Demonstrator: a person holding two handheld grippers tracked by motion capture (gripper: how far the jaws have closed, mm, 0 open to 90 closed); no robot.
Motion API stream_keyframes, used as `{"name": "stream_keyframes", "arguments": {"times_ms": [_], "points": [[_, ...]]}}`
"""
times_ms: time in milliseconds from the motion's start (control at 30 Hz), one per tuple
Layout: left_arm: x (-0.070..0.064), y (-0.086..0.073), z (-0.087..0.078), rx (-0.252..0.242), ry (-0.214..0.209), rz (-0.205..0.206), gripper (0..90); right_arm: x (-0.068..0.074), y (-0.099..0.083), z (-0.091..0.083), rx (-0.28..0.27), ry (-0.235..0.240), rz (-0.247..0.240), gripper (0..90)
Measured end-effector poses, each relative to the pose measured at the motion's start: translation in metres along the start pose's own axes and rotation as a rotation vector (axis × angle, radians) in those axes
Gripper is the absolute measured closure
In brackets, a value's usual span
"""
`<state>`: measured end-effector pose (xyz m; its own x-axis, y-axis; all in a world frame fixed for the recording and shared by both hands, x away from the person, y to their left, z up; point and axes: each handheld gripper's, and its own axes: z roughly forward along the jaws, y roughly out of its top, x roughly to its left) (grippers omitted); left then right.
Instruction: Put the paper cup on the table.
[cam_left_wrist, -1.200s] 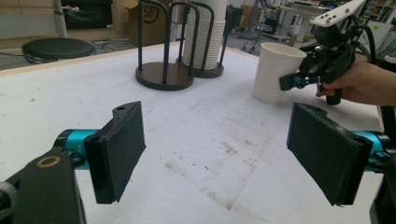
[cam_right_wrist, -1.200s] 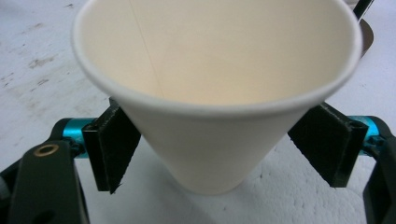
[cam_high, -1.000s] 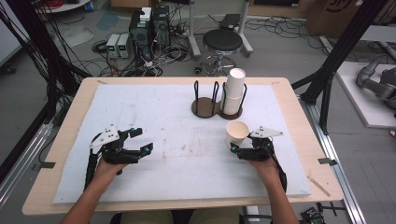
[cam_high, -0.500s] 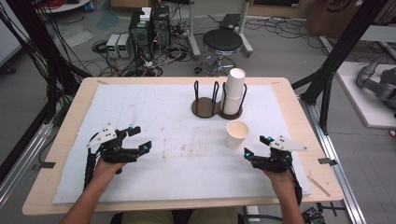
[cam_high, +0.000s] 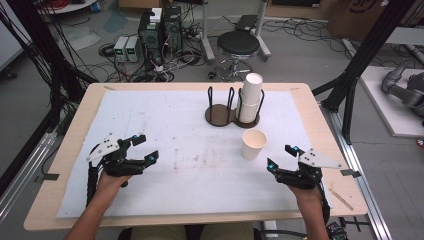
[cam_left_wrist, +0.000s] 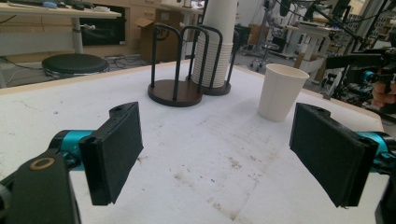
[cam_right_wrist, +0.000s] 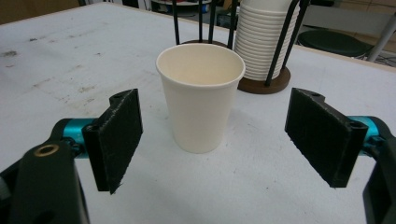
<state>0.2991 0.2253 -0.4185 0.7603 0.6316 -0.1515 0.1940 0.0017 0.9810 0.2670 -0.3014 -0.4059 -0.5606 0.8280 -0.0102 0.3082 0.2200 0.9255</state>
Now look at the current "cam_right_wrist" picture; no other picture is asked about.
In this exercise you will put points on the black round stool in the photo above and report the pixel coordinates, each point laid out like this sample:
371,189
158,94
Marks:
333,42

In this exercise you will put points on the single white paper cup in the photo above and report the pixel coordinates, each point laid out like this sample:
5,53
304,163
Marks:
199,112

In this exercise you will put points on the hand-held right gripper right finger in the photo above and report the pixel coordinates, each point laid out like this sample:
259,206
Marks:
323,140

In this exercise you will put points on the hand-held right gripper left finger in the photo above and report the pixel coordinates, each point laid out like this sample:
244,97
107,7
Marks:
113,140

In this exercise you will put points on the stack of white paper cups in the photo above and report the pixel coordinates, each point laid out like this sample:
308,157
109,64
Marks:
257,46

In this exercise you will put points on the grey metal stand leg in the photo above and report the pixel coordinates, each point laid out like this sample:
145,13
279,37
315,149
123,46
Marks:
384,34

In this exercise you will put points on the white foam mat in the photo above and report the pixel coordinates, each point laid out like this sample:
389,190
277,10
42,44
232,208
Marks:
77,56

